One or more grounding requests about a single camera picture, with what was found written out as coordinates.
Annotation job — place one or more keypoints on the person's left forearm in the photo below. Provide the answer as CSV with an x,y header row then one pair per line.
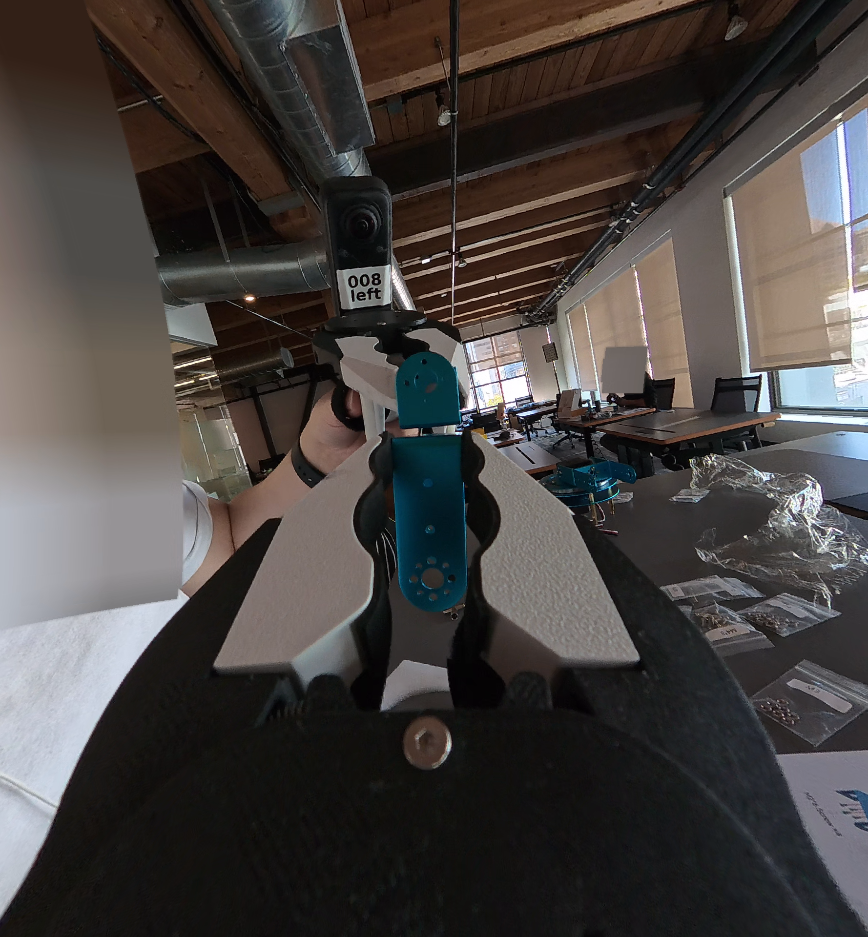
x,y
265,505

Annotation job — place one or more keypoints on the person in white shirt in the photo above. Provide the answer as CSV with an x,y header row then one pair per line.
x,y
38,695

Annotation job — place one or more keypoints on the person's left hand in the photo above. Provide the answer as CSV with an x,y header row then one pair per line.
x,y
324,443

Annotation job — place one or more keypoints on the blue short U bracket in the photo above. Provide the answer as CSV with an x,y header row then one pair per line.
x,y
427,402

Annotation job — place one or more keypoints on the large silver air duct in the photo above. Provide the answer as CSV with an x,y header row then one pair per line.
x,y
317,88

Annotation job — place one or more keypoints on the black ceiling pipes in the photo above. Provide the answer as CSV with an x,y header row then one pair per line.
x,y
697,154

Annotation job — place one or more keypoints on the blue robot turntable base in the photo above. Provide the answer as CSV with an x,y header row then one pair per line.
x,y
584,479

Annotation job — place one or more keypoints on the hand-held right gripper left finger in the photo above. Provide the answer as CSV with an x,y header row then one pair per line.
x,y
295,585

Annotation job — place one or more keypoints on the wooden-top office desk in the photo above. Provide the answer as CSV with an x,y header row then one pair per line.
x,y
697,421

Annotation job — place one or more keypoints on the black wristband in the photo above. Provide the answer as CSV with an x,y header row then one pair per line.
x,y
306,468

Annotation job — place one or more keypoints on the horizontal silver air duct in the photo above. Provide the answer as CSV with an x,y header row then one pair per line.
x,y
243,274

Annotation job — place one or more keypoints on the ceiling track spotlight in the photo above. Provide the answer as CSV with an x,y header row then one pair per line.
x,y
445,113
734,23

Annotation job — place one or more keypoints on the black light stand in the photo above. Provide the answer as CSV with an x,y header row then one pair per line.
x,y
551,351

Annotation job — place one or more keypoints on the zip bag of dark screws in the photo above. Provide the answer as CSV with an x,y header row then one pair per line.
x,y
690,495

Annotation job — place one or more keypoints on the zip bag of small nuts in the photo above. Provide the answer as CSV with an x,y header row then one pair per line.
x,y
785,615

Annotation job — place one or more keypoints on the blue long U bracket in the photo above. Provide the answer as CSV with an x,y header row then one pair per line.
x,y
430,512

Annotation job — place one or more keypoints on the clear zip bag white label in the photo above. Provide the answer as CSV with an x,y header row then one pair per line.
x,y
708,589

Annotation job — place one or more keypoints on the assembly instruction booklet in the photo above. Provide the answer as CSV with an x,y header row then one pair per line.
x,y
844,842

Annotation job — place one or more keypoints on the zip bag of silver screws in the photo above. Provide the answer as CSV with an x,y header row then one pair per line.
x,y
730,631

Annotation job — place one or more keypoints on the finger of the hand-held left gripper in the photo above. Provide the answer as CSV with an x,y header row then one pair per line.
x,y
448,344
364,366

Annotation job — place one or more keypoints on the black office chair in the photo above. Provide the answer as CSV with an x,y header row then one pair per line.
x,y
736,392
659,394

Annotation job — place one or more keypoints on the crumpled clear plastic wrap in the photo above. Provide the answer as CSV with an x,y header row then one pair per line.
x,y
785,527

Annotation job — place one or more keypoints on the dark grey desk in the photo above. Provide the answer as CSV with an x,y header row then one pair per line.
x,y
654,527

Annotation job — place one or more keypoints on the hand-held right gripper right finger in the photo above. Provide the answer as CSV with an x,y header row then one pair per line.
x,y
551,585

